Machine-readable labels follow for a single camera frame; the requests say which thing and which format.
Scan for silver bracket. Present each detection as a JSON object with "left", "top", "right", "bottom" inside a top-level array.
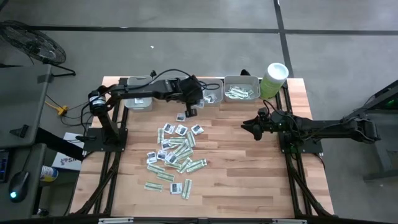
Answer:
[
  {"left": 272, "top": 219, "right": 308, "bottom": 224},
  {"left": 98, "top": 217, "right": 134, "bottom": 224}
]

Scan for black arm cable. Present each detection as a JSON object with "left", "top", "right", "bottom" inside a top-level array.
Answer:
[
  {"left": 262, "top": 99, "right": 307, "bottom": 147},
  {"left": 130, "top": 68, "right": 220, "bottom": 91}
]

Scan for grey desk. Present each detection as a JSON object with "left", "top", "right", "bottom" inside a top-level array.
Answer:
[{"left": 0, "top": 63, "right": 53, "bottom": 220}]

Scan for white printed cardboard box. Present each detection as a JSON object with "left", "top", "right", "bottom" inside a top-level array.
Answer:
[{"left": 51, "top": 132, "right": 86, "bottom": 172}]

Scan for black front frame rail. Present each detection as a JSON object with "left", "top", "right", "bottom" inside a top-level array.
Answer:
[{"left": 0, "top": 214, "right": 398, "bottom": 224}]

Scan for white plastic bin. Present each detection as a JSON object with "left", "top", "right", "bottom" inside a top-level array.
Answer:
[
  {"left": 224, "top": 75, "right": 261, "bottom": 103},
  {"left": 153, "top": 75, "right": 189, "bottom": 103},
  {"left": 198, "top": 77, "right": 224, "bottom": 107},
  {"left": 124, "top": 75, "right": 154, "bottom": 112}
]

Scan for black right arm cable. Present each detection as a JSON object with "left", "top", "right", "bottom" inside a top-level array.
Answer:
[{"left": 262, "top": 99, "right": 307, "bottom": 147}]

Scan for white and yellow can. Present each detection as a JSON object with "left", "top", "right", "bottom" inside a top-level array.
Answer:
[{"left": 40, "top": 165, "right": 59, "bottom": 182}]

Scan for black computer with green light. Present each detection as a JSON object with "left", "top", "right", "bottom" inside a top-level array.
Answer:
[{"left": 377, "top": 93, "right": 398, "bottom": 110}]

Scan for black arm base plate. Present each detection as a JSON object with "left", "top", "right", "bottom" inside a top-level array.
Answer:
[
  {"left": 83, "top": 128, "right": 129, "bottom": 153},
  {"left": 278, "top": 128, "right": 324, "bottom": 155}
]

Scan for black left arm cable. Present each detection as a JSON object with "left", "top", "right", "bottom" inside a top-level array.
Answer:
[{"left": 130, "top": 68, "right": 220, "bottom": 91}]

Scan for dark keypad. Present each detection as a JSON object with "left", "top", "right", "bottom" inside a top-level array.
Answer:
[{"left": 0, "top": 149, "right": 9, "bottom": 184}]

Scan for small black desk device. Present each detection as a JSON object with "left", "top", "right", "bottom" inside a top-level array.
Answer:
[{"left": 9, "top": 124, "right": 30, "bottom": 139}]

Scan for green wipes canister white lid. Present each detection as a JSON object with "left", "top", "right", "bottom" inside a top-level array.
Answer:
[{"left": 259, "top": 62, "right": 289, "bottom": 100}]

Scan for grey metal cart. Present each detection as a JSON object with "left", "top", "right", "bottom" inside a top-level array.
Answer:
[{"left": 343, "top": 79, "right": 398, "bottom": 181}]

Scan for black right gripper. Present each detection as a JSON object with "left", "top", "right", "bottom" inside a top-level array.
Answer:
[{"left": 241, "top": 107, "right": 295, "bottom": 142}]

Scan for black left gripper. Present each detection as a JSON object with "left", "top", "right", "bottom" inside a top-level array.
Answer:
[{"left": 178, "top": 74, "right": 208, "bottom": 119}]

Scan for black floor fan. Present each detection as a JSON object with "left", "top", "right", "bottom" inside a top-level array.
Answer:
[{"left": 0, "top": 20, "right": 77, "bottom": 78}]

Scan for black computer mouse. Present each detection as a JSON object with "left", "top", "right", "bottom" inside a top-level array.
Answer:
[{"left": 8, "top": 170, "right": 30, "bottom": 203}]

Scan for yellow extension cable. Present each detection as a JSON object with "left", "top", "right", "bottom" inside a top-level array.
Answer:
[{"left": 45, "top": 100, "right": 68, "bottom": 116}]

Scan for black aluminium frame struts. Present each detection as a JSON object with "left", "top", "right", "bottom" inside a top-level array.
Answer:
[
  {"left": 275, "top": 79, "right": 335, "bottom": 217},
  {"left": 71, "top": 77, "right": 129, "bottom": 215}
]

